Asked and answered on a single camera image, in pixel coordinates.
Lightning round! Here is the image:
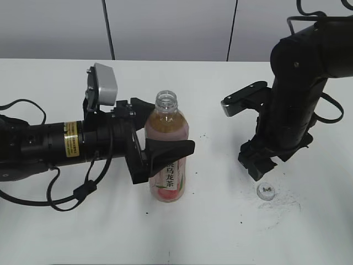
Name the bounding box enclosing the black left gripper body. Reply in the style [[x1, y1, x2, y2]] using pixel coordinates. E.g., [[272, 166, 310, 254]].
[[82, 100, 149, 184]]

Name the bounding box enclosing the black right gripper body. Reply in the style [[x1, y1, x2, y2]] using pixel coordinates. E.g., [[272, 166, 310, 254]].
[[238, 134, 313, 166]]

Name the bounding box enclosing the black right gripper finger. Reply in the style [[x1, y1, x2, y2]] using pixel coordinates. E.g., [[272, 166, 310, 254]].
[[262, 157, 277, 170], [238, 154, 271, 181]]

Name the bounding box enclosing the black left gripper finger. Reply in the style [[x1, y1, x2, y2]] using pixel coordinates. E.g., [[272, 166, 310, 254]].
[[145, 139, 195, 177], [130, 98, 155, 130]]

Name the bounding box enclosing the white bottle cap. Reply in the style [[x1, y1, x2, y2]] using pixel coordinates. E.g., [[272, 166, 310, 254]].
[[256, 182, 276, 202]]

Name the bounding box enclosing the peach oolong tea bottle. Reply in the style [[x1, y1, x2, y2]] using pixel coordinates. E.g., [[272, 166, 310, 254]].
[[145, 90, 189, 203]]

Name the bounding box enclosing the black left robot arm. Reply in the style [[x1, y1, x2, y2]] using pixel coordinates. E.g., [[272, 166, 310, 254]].
[[1, 98, 195, 184]]

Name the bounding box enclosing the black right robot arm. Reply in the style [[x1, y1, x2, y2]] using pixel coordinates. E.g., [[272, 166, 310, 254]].
[[238, 16, 352, 181]]

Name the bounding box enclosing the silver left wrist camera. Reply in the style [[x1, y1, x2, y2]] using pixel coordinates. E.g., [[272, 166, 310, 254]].
[[84, 62, 118, 112]]

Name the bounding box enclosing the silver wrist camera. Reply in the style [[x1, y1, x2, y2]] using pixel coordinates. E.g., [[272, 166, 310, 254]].
[[221, 81, 271, 117], [84, 62, 118, 112]]

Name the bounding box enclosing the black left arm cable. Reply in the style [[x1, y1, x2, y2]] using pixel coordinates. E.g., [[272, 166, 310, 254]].
[[0, 98, 113, 212]]

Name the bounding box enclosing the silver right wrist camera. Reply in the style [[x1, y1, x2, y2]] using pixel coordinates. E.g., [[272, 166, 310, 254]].
[[221, 81, 271, 117]]

